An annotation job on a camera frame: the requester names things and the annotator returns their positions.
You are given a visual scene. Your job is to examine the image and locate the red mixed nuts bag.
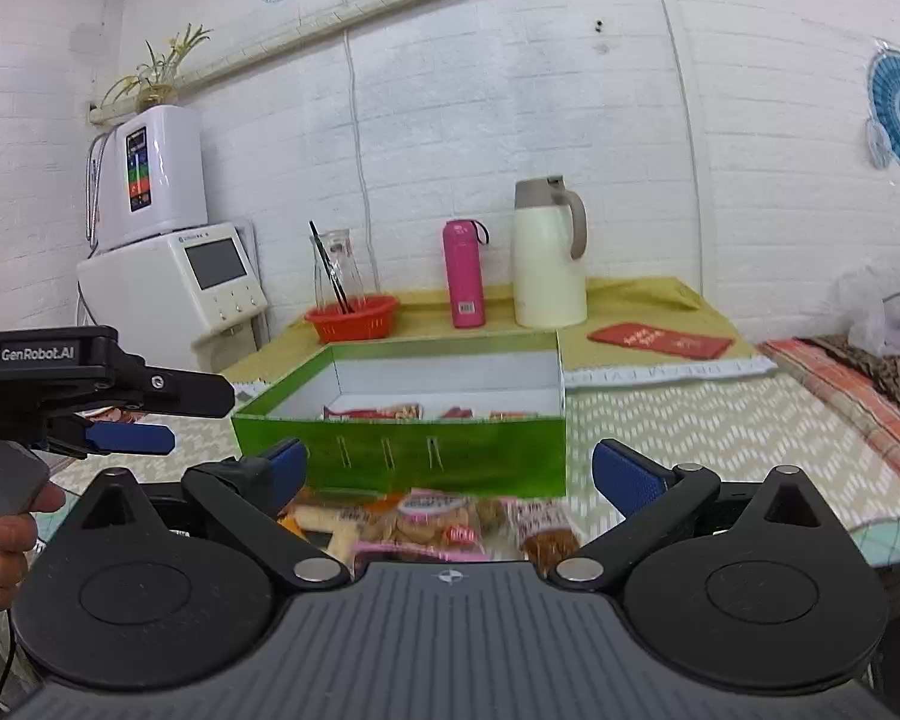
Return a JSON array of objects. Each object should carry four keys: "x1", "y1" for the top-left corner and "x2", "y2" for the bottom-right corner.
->
[{"x1": 322, "y1": 403, "x2": 422, "y2": 421}]

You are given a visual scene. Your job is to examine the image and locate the person's left hand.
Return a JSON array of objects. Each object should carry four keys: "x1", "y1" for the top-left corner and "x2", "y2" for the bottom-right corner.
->
[{"x1": 0, "y1": 483, "x2": 64, "y2": 611}]

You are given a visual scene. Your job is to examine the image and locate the bread snack pack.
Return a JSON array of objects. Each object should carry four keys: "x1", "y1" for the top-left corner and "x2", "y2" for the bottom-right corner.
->
[{"x1": 278, "y1": 504, "x2": 365, "y2": 566}]

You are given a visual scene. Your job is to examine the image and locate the brown cake snack pack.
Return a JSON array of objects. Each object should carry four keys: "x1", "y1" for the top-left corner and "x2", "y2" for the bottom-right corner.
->
[{"x1": 505, "y1": 499, "x2": 580, "y2": 575}]

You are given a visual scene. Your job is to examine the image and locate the white water dispenser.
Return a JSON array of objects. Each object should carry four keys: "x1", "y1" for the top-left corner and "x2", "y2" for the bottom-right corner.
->
[{"x1": 77, "y1": 223, "x2": 268, "y2": 372}]

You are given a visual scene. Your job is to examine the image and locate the red envelope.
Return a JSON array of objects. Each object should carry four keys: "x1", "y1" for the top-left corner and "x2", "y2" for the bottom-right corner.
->
[{"x1": 589, "y1": 322, "x2": 733, "y2": 361}]

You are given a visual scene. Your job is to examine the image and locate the pink cookie snack pack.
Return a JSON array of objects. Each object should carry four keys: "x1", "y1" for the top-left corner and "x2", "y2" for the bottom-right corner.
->
[{"x1": 352, "y1": 491, "x2": 505, "y2": 566}]

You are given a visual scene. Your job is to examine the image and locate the green cardboard box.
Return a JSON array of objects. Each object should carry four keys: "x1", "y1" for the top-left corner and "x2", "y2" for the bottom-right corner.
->
[{"x1": 232, "y1": 332, "x2": 567, "y2": 497}]

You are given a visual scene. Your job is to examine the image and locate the yellow table cloth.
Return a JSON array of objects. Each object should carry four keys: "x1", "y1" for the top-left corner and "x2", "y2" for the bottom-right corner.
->
[{"x1": 224, "y1": 277, "x2": 759, "y2": 383}]

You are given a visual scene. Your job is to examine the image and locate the black chopsticks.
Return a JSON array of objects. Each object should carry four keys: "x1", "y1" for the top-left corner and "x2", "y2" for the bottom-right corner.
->
[{"x1": 308, "y1": 221, "x2": 354, "y2": 314}]

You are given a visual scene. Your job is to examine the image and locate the red plastic basket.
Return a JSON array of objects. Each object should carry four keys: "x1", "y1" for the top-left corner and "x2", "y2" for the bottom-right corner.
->
[{"x1": 305, "y1": 294, "x2": 400, "y2": 344}]

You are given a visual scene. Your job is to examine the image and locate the cream thermos jug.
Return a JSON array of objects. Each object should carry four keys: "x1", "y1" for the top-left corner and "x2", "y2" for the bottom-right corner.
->
[{"x1": 510, "y1": 176, "x2": 589, "y2": 330}]

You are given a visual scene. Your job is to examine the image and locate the white water purifier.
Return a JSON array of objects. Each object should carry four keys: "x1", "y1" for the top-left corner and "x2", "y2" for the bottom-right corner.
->
[{"x1": 95, "y1": 104, "x2": 208, "y2": 254}]

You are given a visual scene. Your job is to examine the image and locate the pink thermos bottle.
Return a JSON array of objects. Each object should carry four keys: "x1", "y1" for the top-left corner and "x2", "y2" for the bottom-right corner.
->
[{"x1": 442, "y1": 220, "x2": 491, "y2": 330}]

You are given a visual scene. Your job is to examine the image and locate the potted green plant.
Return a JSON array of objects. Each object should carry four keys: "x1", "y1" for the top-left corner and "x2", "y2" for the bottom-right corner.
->
[{"x1": 100, "y1": 23, "x2": 211, "y2": 112}]

